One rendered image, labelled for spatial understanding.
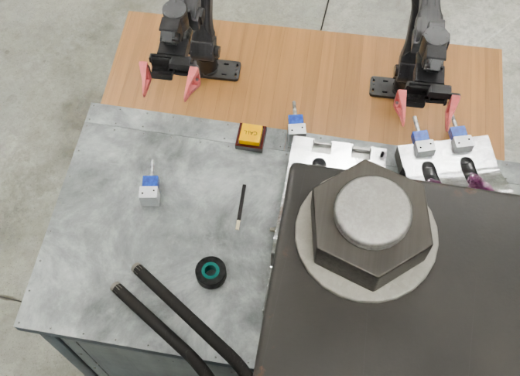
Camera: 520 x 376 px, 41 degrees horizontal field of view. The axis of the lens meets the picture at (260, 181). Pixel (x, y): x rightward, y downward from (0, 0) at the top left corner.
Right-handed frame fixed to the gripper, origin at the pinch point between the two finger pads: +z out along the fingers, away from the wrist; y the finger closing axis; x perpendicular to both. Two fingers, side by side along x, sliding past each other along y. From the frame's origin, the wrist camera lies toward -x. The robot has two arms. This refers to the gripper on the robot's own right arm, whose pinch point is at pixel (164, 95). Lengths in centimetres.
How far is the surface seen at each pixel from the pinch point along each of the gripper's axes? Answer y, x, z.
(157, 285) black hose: 0.5, 34.6, 34.9
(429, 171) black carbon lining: 68, 35, -8
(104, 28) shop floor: -70, 121, -112
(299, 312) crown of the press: 37, -81, 71
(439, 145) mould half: 70, 35, -16
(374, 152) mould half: 52, 31, -9
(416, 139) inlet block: 64, 33, -16
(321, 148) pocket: 38, 34, -10
